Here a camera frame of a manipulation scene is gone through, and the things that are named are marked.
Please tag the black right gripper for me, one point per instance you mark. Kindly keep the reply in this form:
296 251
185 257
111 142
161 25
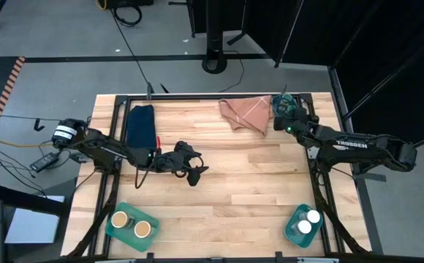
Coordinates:
294 122

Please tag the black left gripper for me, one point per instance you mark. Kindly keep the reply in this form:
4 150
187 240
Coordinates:
168 162

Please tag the white-lid spice jar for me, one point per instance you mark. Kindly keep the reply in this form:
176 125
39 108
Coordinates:
313 216
304 227

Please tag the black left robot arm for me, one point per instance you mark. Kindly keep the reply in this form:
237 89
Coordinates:
102 148

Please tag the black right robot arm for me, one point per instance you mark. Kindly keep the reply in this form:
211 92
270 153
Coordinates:
354 146

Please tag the teal plastic bin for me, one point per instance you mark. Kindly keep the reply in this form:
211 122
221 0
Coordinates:
292 239
124 237
278 108

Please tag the red tag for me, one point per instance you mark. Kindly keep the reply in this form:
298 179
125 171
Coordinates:
158 142

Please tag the pink folded cloth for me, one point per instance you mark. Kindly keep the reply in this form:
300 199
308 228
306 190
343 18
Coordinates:
252 113

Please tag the navy blue folded cloth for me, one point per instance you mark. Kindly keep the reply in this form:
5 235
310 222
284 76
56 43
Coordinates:
140 126

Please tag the grey partition foot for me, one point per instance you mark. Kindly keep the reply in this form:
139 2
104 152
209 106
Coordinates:
371 177

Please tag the black partition panel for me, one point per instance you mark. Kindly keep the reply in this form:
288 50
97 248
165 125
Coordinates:
234 14
267 22
343 29
398 91

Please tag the black tower device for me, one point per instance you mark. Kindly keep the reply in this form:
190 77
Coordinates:
214 29

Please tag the black power adapter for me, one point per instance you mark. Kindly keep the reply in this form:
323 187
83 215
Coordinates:
44 162

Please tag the black side table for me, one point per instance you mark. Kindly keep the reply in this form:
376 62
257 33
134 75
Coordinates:
22 199

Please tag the white flat board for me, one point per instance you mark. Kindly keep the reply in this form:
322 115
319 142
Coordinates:
29 226

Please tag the orange black hazard tape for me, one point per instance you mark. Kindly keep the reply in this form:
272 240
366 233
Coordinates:
7 91

